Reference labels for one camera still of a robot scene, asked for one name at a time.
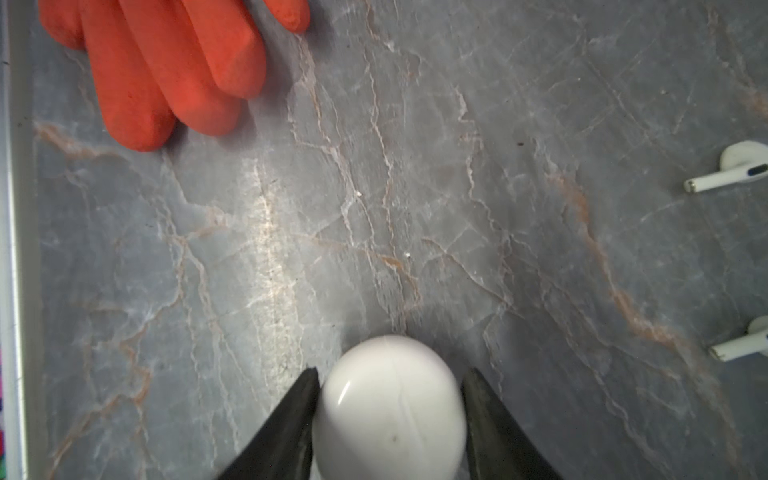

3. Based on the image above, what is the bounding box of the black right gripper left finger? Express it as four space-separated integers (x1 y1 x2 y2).
219 368 320 480

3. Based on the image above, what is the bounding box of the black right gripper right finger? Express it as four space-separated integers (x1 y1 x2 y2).
461 368 562 480

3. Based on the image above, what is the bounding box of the white earbud charging case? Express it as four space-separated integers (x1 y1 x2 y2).
312 335 467 479

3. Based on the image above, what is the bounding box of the white earbud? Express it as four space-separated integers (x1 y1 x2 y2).
683 140 767 194
708 315 768 362

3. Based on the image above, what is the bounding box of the red rubber glove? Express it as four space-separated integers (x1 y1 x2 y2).
38 0 312 153

